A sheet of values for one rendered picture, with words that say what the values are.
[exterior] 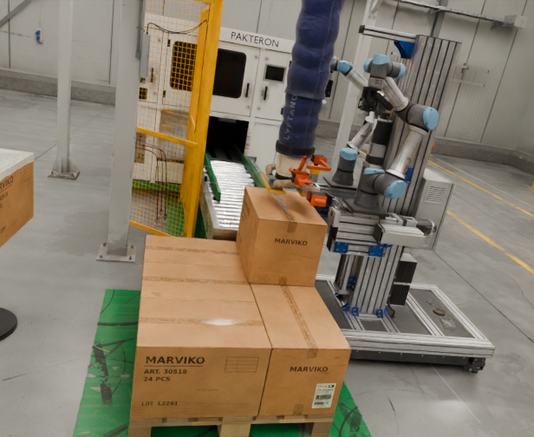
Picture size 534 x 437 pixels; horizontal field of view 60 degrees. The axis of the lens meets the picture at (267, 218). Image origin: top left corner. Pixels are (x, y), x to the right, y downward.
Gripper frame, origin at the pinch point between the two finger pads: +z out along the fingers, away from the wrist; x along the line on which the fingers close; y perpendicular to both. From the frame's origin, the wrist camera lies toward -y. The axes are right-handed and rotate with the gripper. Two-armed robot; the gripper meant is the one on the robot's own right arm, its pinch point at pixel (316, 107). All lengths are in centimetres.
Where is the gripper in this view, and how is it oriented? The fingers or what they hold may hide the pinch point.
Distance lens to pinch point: 334.2
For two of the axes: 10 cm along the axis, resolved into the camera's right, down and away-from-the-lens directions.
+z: -1.7, 9.3, 3.3
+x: 0.9, -3.2, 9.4
